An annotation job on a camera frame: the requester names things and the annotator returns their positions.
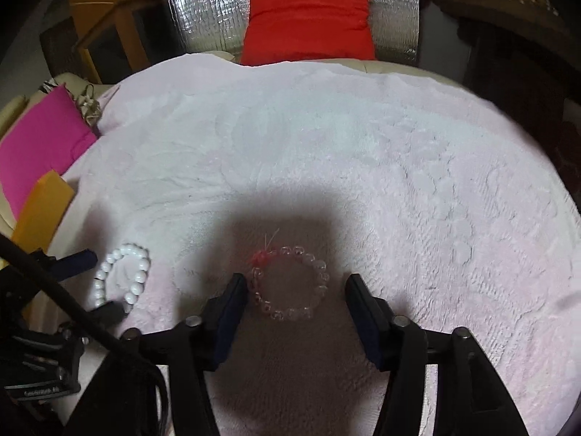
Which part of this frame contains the dark wooden shelf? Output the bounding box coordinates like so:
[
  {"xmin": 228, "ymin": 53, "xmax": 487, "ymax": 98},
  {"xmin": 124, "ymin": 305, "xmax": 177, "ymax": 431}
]
[{"xmin": 431, "ymin": 0, "xmax": 581, "ymax": 146}]

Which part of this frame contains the metal key bunch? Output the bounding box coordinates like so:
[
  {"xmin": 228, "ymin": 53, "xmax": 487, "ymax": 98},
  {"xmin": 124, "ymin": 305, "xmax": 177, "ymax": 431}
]
[{"xmin": 75, "ymin": 84, "xmax": 104, "ymax": 127}]

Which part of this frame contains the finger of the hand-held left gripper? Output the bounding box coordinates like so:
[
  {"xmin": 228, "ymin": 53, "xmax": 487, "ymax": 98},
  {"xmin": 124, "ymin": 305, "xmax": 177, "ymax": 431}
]
[
  {"xmin": 88, "ymin": 300, "xmax": 130, "ymax": 326},
  {"xmin": 45, "ymin": 249, "xmax": 97, "ymax": 281}
]

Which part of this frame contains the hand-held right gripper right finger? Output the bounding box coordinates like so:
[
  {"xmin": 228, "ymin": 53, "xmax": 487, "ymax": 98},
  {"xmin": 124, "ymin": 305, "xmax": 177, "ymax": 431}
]
[{"xmin": 345, "ymin": 274, "xmax": 529, "ymax": 436}]

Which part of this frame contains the black strap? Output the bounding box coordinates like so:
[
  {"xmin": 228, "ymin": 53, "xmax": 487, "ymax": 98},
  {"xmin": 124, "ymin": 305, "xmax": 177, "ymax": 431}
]
[{"xmin": 0, "ymin": 234, "xmax": 166, "ymax": 436}]

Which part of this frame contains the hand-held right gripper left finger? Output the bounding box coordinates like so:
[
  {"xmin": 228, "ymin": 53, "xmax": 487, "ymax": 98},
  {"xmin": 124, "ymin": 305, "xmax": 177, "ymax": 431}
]
[{"xmin": 120, "ymin": 272, "xmax": 249, "ymax": 436}]

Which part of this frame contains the pale pink towel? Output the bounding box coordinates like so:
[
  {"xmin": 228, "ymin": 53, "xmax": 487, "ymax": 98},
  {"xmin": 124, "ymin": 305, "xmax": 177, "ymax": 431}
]
[{"xmin": 27, "ymin": 52, "xmax": 581, "ymax": 436}]

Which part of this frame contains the white bead bracelet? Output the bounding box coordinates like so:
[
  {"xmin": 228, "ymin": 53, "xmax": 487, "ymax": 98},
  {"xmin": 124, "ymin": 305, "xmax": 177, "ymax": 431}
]
[{"xmin": 92, "ymin": 243, "xmax": 151, "ymax": 314}]

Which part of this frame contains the wooden chair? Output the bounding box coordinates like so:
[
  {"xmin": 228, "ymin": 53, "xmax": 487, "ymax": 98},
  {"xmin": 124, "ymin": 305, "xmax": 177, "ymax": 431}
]
[{"xmin": 68, "ymin": 0, "xmax": 178, "ymax": 85}]

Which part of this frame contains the magenta cloth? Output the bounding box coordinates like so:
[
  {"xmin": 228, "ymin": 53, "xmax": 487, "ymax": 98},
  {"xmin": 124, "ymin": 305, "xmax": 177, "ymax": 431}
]
[{"xmin": 0, "ymin": 84, "xmax": 98, "ymax": 219}]

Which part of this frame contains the red cushion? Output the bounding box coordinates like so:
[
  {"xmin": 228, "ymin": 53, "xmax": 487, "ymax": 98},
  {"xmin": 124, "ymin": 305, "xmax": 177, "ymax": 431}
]
[{"xmin": 239, "ymin": 0, "xmax": 377, "ymax": 65}]

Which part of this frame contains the dark wicker chair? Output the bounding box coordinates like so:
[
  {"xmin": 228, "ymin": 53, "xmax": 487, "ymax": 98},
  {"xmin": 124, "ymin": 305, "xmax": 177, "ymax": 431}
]
[{"xmin": 40, "ymin": 23, "xmax": 92, "ymax": 85}]

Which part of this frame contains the pink bead bracelet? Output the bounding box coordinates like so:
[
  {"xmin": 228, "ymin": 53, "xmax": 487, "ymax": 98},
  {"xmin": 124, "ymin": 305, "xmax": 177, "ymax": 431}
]
[{"xmin": 247, "ymin": 231, "xmax": 328, "ymax": 321}]

